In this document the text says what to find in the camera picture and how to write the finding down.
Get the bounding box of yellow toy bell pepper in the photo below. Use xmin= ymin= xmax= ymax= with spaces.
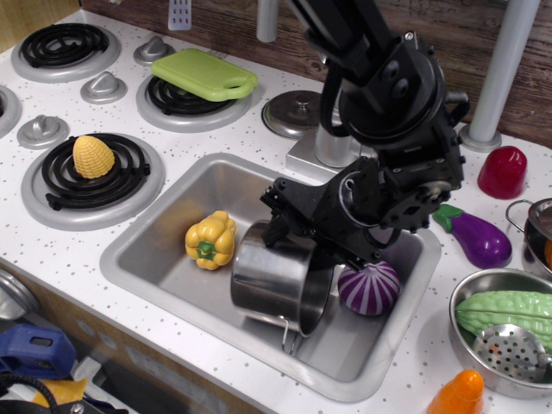
xmin=185 ymin=210 xmax=237 ymax=271

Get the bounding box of red toy pepper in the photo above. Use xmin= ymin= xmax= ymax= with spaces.
xmin=477 ymin=146 xmax=528 ymax=199

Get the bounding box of silver stove knob front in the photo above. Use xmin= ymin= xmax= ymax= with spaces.
xmin=16 ymin=115 xmax=69 ymax=150

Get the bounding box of perforated steel skimmer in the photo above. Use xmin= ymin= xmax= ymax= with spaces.
xmin=472 ymin=323 xmax=551 ymax=383

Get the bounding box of small steel pot right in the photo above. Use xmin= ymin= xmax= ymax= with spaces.
xmin=505 ymin=198 xmax=551 ymax=281

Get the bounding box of far left burner edge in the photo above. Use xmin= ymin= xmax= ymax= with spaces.
xmin=0 ymin=85 xmax=22 ymax=138

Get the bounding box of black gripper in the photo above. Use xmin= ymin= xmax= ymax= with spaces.
xmin=260 ymin=172 xmax=381 ymax=270

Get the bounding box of purple striped toy onion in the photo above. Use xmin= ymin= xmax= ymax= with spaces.
xmin=337 ymin=261 xmax=401 ymax=317

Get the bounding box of back left stove burner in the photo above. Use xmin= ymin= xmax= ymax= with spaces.
xmin=11 ymin=23 xmax=121 ymax=84

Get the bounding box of silver sink faucet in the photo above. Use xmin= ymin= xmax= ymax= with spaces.
xmin=255 ymin=0 xmax=380 ymax=187

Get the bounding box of silver stove knob back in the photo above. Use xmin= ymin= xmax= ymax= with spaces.
xmin=133 ymin=35 xmax=175 ymax=66

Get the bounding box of yellow cloth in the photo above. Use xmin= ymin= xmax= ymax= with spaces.
xmin=41 ymin=379 xmax=88 ymax=405

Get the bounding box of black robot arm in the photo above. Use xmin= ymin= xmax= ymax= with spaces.
xmin=261 ymin=1 xmax=470 ymax=270

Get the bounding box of black cable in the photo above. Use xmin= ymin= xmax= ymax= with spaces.
xmin=0 ymin=369 xmax=55 ymax=409

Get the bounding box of steel bowl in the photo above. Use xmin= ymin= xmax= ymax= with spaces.
xmin=449 ymin=268 xmax=551 ymax=398

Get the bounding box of front left stove burner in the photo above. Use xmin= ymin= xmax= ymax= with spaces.
xmin=22 ymin=133 xmax=165 ymax=231

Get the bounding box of silver stove knob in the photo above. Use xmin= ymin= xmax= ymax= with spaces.
xmin=133 ymin=35 xmax=175 ymax=66
xmin=80 ymin=72 xmax=128 ymax=104
xmin=16 ymin=115 xmax=69 ymax=150

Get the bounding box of grey support pole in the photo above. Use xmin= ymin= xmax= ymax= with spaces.
xmin=459 ymin=0 xmax=540 ymax=153

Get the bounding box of stainless steel sink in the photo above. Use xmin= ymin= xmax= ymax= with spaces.
xmin=100 ymin=154 xmax=441 ymax=403

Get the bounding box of blue clamp tool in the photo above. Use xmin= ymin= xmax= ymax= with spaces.
xmin=1 ymin=324 xmax=77 ymax=380

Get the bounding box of middle stove burner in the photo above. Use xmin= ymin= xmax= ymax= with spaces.
xmin=136 ymin=76 xmax=252 ymax=133

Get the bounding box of purple toy eggplant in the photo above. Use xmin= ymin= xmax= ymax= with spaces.
xmin=432 ymin=204 xmax=512 ymax=269

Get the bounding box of orange toy carrot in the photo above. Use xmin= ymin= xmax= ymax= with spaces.
xmin=426 ymin=370 xmax=485 ymax=414

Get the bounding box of silver disc lower left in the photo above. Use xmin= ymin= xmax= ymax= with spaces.
xmin=1 ymin=269 xmax=40 ymax=321

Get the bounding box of silver pot lid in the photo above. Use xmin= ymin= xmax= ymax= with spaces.
xmin=261 ymin=91 xmax=322 ymax=140

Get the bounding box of green cutting board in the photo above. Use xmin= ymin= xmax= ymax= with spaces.
xmin=152 ymin=48 xmax=259 ymax=102

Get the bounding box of green toy bitter gourd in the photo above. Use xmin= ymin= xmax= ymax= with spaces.
xmin=455 ymin=291 xmax=551 ymax=354

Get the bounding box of hanging steel spatula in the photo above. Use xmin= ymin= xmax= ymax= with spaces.
xmin=167 ymin=0 xmax=192 ymax=31

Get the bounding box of yellow toy corn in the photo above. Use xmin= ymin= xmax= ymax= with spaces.
xmin=72 ymin=135 xmax=115 ymax=179

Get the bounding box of stainless steel pot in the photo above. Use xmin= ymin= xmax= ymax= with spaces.
xmin=229 ymin=220 xmax=337 ymax=355

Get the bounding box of silver stove knob middle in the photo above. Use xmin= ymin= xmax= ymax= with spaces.
xmin=80 ymin=72 xmax=128 ymax=104

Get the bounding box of stove burner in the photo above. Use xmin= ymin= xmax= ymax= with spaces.
xmin=11 ymin=23 xmax=121 ymax=84
xmin=136 ymin=76 xmax=252 ymax=133
xmin=22 ymin=133 xmax=165 ymax=231

